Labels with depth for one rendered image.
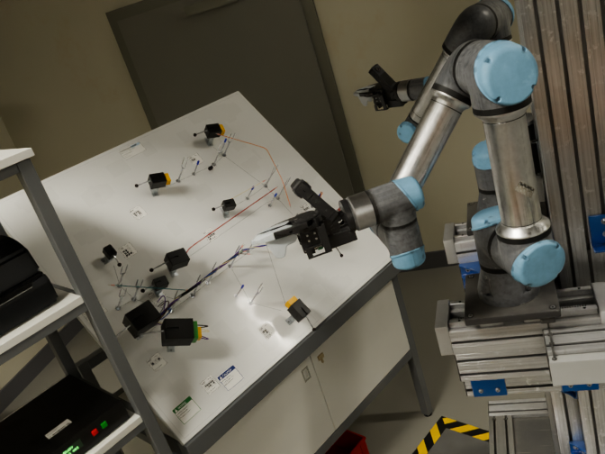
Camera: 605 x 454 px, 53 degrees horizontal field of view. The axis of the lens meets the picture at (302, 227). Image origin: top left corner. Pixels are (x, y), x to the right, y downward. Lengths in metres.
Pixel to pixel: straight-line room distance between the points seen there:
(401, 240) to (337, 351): 1.20
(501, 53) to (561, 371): 0.75
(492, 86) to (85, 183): 1.56
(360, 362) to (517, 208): 1.35
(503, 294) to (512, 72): 0.57
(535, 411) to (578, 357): 1.15
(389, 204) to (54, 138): 3.85
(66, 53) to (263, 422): 3.12
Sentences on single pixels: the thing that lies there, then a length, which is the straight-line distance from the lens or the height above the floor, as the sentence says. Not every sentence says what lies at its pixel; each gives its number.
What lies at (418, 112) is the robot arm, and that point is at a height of 1.53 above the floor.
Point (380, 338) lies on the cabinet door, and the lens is 2.63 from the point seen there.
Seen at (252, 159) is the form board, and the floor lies 1.40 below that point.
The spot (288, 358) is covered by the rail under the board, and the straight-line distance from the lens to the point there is 2.18.
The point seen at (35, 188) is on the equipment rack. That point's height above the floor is 1.76.
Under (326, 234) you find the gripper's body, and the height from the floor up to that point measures 1.55.
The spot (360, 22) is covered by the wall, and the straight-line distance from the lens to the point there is 3.80.
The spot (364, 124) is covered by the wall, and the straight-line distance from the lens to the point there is 3.93.
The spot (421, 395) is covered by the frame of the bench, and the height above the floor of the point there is 0.13.
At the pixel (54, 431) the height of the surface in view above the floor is 1.13.
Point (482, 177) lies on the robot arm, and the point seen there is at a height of 1.30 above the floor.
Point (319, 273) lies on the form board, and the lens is 2.38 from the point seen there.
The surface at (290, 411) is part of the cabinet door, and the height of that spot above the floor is 0.64.
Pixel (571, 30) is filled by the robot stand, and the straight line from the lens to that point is 1.57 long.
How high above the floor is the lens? 2.03
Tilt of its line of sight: 22 degrees down
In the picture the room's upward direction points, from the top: 18 degrees counter-clockwise
